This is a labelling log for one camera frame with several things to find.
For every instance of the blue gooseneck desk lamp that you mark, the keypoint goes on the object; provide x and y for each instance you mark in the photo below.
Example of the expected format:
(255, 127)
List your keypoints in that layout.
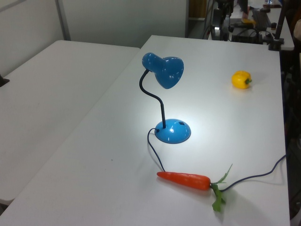
(170, 131)

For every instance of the orange toy carrot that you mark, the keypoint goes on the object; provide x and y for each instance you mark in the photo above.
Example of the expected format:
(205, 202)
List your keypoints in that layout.
(185, 180)

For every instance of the yellow toy bell pepper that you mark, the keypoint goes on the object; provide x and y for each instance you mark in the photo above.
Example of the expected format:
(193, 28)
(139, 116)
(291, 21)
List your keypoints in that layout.
(239, 80)

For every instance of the white adjacent table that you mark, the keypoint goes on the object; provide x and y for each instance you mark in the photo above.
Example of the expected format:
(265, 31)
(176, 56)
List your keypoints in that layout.
(51, 99)

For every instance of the grey shelf unit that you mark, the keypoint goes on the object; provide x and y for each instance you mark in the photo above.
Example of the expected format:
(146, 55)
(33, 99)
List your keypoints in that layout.
(196, 21)

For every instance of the black equipment stand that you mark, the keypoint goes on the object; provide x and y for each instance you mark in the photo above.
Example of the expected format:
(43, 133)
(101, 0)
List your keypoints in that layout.
(219, 23)

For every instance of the small yellow object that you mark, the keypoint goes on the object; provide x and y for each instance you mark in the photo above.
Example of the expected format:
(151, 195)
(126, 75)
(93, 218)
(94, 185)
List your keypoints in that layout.
(248, 21)

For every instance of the black keyboard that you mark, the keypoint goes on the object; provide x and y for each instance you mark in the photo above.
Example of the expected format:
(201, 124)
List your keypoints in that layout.
(261, 17)

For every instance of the black pole with clamp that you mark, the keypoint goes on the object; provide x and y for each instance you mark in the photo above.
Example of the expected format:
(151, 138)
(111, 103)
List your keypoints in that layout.
(280, 23)

